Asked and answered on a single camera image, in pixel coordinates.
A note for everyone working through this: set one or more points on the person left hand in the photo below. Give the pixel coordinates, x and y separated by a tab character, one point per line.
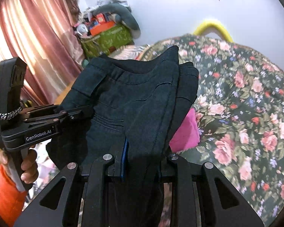
28	166

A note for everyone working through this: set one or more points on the grey plush pillow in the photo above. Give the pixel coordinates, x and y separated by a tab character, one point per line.
122	16

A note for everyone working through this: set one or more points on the orange box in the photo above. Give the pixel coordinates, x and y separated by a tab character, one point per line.
101	28

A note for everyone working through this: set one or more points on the pink striped curtain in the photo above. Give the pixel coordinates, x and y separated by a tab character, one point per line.
40	32

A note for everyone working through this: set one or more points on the yellow curved tube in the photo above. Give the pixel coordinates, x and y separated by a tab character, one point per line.
212	26

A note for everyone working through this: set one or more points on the green fabric storage box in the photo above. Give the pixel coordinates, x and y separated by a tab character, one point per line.
106	42

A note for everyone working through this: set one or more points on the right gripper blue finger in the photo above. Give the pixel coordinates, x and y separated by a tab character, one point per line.
123	159

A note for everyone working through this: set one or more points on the floral bed quilt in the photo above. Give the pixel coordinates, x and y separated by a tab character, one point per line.
240	117

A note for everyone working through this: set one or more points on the black pants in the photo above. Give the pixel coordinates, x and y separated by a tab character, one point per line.
145	101

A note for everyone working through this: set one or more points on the pink folded cloth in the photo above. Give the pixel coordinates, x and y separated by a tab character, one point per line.
187	136

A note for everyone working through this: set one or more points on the orange sleeve left forearm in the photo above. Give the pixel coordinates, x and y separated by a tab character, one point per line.
11	200

